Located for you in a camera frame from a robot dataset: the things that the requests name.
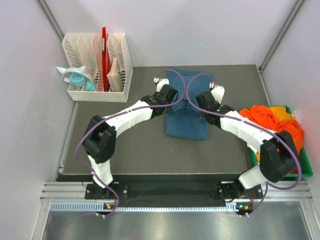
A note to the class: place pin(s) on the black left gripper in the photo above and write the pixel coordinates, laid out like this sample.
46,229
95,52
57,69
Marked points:
169,103

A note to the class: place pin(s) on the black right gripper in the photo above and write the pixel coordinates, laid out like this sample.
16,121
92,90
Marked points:
201,115

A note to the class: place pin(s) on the blue t shirt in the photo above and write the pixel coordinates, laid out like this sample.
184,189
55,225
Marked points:
184,121

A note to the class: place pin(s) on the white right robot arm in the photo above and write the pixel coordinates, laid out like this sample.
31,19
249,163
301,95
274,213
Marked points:
278,154

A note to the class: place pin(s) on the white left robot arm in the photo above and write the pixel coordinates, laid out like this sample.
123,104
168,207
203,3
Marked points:
101,143

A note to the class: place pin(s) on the beige book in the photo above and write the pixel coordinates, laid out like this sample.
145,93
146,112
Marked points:
114,77

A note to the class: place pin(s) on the orange t shirt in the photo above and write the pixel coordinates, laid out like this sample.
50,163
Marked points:
275,117

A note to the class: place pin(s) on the red folder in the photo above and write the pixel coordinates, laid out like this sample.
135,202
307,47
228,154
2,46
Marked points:
105,59

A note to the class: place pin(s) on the teal cat ear headphones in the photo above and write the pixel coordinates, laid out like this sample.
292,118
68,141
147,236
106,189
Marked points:
78,77

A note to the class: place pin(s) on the white file organizer rack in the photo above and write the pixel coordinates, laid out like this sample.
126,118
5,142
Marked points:
85,49

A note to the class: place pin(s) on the green plastic basket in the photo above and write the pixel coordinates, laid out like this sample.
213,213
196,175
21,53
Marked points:
279,118

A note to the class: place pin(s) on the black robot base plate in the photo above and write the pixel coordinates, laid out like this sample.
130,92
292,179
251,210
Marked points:
173,190

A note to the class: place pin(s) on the aluminium frame post right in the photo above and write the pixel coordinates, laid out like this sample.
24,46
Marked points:
293,13

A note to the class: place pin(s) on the aluminium frame post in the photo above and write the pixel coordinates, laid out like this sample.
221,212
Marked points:
44,7
293,13

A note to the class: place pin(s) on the aluminium frame post left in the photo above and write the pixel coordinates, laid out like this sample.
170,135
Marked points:
44,7

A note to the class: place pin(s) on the grey slotted cable duct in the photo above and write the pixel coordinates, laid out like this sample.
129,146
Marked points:
103,207

